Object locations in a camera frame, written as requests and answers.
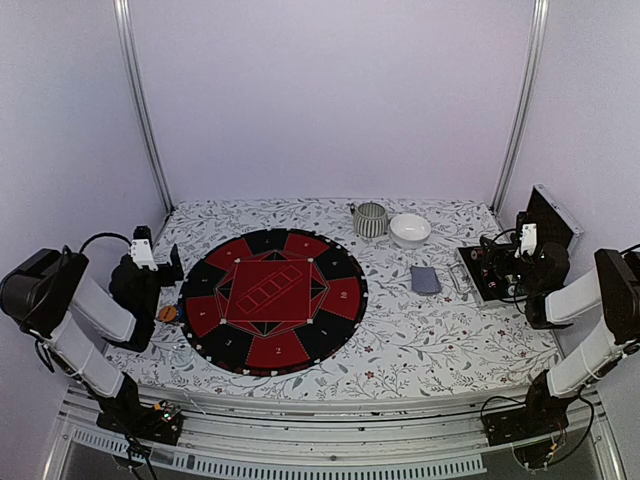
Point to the aluminium poker chip case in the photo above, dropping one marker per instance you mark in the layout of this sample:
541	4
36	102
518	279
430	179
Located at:
558	233

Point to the blue playing card deck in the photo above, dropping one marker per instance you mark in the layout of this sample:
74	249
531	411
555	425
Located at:
424	281

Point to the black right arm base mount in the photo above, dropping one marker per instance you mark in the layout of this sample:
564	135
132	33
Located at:
507	420

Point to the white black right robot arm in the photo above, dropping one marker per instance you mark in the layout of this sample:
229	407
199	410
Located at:
604	301

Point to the aluminium frame post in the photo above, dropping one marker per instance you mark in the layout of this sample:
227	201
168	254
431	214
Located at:
124	25
532	62

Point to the striped grey ceramic mug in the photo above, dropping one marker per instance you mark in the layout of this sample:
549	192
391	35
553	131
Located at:
370	219

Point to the round red black poker mat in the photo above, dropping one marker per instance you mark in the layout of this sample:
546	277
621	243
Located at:
272	302

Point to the right aluminium frame post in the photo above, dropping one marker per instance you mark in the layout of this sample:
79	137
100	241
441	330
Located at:
532	62

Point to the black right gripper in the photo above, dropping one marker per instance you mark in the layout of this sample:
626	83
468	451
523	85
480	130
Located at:
507	253

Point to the orange big blind button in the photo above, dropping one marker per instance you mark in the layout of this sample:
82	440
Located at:
168	314

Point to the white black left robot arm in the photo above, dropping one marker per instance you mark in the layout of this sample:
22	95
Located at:
49	292

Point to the left aluminium frame post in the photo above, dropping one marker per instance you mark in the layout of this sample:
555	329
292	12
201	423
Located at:
124	25

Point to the aluminium front rail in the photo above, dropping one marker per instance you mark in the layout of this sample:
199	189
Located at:
227	437

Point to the white ceramic bowl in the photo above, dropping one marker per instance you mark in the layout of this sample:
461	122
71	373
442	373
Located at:
409	231

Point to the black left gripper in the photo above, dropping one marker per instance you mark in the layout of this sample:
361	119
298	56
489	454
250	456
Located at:
177	273

